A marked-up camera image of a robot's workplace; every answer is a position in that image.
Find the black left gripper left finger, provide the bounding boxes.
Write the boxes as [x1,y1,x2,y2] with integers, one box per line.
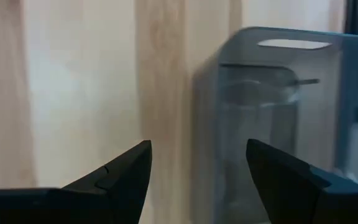
[0,139,153,224]

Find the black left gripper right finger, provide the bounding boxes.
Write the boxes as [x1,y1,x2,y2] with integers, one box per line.
[246,139,358,224]

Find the grey translucent plastic bin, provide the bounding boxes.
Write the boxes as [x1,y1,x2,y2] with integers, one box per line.
[191,26,358,224]

